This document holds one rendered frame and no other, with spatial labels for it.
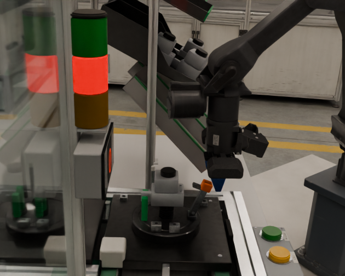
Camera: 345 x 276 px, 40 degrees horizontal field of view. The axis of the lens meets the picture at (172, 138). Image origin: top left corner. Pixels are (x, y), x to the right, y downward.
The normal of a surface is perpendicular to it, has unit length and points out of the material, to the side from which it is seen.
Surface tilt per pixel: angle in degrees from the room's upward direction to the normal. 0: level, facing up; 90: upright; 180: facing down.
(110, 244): 0
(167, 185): 90
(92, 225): 0
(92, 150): 0
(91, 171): 90
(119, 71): 90
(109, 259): 90
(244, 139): 66
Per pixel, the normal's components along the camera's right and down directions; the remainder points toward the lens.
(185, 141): -0.16, 0.37
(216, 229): 0.04, -0.92
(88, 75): 0.11, 0.39
